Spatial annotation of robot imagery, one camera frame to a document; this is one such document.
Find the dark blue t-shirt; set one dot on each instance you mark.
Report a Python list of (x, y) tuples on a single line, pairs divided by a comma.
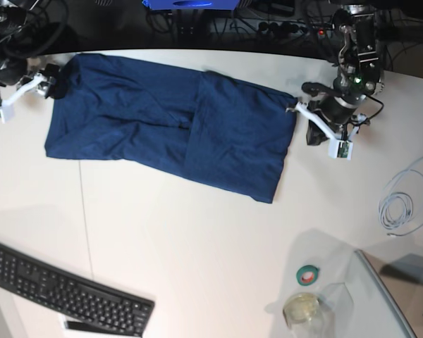
[(201, 126)]

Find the black computer keyboard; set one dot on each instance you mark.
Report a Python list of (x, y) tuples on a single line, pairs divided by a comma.
[(100, 308)]

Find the black power strip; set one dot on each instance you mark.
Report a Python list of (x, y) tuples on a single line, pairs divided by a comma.
[(283, 29)]

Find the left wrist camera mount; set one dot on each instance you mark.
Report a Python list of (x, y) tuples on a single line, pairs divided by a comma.
[(341, 142)]

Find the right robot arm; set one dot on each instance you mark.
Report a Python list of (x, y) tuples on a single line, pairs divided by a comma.
[(27, 30)]

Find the green tape roll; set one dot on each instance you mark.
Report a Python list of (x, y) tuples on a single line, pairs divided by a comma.
[(307, 275)]

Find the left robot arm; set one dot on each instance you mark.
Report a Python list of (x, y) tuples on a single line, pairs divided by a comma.
[(350, 45)]

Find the blue box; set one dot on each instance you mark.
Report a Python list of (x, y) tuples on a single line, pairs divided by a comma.
[(191, 4)]

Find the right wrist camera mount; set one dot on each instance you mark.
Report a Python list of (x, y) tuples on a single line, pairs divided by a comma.
[(6, 105)]

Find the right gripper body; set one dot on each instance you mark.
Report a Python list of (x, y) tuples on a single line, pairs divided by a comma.
[(40, 81)]

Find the clear glass jar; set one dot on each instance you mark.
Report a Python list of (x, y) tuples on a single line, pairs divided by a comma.
[(304, 316)]

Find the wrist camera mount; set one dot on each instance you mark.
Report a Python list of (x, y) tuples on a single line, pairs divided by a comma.
[(6, 105), (341, 142)]

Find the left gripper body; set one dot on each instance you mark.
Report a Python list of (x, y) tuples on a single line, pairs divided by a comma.
[(336, 111)]

